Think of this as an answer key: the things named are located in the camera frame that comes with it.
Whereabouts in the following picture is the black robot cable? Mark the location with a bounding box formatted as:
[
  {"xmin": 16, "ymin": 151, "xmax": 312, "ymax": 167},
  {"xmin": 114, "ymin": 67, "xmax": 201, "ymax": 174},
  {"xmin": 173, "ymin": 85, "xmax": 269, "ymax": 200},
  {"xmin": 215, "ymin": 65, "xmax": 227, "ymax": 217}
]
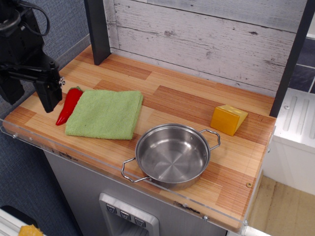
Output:
[{"xmin": 18, "ymin": 0, "xmax": 51, "ymax": 37}]

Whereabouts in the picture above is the white toy sink unit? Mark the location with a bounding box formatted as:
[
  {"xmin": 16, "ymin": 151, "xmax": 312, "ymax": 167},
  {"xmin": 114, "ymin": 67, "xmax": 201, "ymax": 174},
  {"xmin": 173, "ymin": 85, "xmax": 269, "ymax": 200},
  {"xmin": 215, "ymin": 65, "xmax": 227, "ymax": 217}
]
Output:
[{"xmin": 262, "ymin": 88, "xmax": 315, "ymax": 194}]

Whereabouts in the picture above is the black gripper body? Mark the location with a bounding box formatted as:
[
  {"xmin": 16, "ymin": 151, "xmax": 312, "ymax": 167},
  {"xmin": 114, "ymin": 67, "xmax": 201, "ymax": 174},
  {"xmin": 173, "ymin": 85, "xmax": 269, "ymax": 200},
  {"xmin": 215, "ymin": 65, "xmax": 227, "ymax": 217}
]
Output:
[{"xmin": 0, "ymin": 53, "xmax": 64, "ymax": 85}]

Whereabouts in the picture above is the yellow sponge object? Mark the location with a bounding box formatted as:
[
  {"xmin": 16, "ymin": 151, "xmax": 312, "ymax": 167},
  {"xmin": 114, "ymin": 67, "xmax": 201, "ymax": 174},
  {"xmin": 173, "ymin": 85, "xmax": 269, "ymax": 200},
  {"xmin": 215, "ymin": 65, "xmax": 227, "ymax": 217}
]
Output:
[{"xmin": 18, "ymin": 225, "xmax": 44, "ymax": 236}]

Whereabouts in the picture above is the dark grey post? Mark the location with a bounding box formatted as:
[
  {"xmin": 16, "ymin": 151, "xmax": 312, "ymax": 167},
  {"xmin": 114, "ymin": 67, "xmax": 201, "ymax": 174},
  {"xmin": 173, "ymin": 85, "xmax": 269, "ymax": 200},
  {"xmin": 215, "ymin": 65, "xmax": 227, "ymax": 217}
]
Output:
[
  {"xmin": 269, "ymin": 0, "xmax": 315, "ymax": 118},
  {"xmin": 84, "ymin": 0, "xmax": 111, "ymax": 65}
]

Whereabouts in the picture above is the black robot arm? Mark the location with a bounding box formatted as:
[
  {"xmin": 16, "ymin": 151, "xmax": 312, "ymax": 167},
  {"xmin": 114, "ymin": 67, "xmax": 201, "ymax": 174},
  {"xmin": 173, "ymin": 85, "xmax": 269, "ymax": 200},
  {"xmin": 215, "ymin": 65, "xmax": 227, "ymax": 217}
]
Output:
[{"xmin": 0, "ymin": 0, "xmax": 64, "ymax": 113}]

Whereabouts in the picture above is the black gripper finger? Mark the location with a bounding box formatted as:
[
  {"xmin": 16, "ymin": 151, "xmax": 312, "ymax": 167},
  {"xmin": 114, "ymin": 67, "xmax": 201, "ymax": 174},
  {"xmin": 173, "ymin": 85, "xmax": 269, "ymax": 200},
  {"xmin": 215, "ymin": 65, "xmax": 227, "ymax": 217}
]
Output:
[
  {"xmin": 34, "ymin": 80, "xmax": 62, "ymax": 113},
  {"xmin": 0, "ymin": 77, "xmax": 25, "ymax": 105}
]

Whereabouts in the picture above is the yellow toy cheese wedge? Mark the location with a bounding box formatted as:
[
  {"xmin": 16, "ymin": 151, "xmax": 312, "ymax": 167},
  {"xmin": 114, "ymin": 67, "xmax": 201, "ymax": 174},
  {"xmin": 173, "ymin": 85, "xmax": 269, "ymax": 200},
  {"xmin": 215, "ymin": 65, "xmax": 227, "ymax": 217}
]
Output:
[{"xmin": 210, "ymin": 105, "xmax": 248, "ymax": 136}]

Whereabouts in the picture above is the clear acrylic edge guard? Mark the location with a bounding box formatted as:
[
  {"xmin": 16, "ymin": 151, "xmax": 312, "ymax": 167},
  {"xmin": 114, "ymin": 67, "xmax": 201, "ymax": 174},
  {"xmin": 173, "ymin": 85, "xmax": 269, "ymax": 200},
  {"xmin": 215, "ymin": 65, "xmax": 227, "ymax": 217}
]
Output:
[{"xmin": 0, "ymin": 34, "xmax": 276, "ymax": 230}]

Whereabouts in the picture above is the silver dispenser panel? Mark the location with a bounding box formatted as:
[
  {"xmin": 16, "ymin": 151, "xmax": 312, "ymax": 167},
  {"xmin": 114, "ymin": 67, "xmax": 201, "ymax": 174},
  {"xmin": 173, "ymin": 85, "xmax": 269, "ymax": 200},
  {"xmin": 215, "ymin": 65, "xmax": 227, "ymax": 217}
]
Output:
[{"xmin": 99, "ymin": 193, "xmax": 160, "ymax": 236}]

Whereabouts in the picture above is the grey toy fridge cabinet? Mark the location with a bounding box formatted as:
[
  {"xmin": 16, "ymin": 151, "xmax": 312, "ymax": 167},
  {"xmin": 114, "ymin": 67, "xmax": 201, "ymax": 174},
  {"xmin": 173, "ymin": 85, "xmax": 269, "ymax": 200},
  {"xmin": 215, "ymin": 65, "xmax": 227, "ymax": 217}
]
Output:
[{"xmin": 45, "ymin": 151, "xmax": 227, "ymax": 236}]

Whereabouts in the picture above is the red toy chili pepper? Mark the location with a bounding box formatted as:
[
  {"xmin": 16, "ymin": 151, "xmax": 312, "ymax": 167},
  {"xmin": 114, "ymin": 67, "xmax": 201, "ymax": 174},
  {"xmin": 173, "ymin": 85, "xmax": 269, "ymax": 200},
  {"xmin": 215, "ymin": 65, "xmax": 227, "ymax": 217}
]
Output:
[{"xmin": 56, "ymin": 86, "xmax": 83, "ymax": 126}]

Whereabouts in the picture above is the stainless steel pot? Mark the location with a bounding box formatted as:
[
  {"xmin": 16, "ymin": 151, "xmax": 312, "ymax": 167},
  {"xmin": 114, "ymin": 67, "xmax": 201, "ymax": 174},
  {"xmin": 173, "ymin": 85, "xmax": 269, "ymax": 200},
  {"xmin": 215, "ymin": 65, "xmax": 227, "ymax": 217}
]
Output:
[{"xmin": 121, "ymin": 123, "xmax": 221, "ymax": 190}]

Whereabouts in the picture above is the dark grey right post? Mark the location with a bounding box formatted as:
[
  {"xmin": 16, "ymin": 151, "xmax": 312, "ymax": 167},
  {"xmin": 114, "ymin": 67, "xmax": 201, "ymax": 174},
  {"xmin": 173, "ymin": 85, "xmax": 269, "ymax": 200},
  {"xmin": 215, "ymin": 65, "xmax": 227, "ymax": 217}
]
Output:
[{"xmin": 269, "ymin": 0, "xmax": 315, "ymax": 118}]

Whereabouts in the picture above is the dark grey left post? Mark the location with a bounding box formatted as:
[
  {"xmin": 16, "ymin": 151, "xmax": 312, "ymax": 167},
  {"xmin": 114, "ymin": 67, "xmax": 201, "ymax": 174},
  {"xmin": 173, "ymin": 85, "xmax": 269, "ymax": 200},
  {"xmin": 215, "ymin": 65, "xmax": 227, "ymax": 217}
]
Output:
[{"xmin": 84, "ymin": 0, "xmax": 111, "ymax": 65}]

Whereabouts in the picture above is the green rag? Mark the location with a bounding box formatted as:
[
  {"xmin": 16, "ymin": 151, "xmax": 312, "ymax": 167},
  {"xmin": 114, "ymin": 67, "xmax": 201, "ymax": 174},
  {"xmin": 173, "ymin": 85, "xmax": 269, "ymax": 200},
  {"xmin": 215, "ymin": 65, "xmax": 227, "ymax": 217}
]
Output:
[{"xmin": 65, "ymin": 90, "xmax": 143, "ymax": 140}]

